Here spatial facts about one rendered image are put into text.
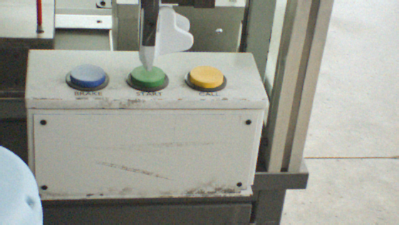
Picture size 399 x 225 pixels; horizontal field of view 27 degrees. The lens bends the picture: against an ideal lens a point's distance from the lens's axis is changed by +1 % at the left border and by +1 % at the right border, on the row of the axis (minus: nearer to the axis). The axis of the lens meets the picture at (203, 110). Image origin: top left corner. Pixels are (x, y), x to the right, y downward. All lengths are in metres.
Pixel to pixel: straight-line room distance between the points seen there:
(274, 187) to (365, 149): 1.40
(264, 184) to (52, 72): 0.33
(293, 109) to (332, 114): 1.56
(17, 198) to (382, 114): 2.07
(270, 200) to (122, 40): 0.31
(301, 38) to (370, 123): 1.64
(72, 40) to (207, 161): 0.42
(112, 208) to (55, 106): 0.23
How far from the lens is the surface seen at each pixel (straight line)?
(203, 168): 1.01
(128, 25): 1.16
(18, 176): 0.71
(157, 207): 1.13
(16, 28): 1.17
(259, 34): 1.10
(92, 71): 0.97
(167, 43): 0.93
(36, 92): 0.95
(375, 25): 3.20
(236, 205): 1.15
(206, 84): 0.96
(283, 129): 1.06
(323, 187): 2.31
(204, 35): 1.17
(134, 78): 0.96
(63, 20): 1.39
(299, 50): 1.00
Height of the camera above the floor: 1.42
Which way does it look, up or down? 34 degrees down
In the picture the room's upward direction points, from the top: 6 degrees clockwise
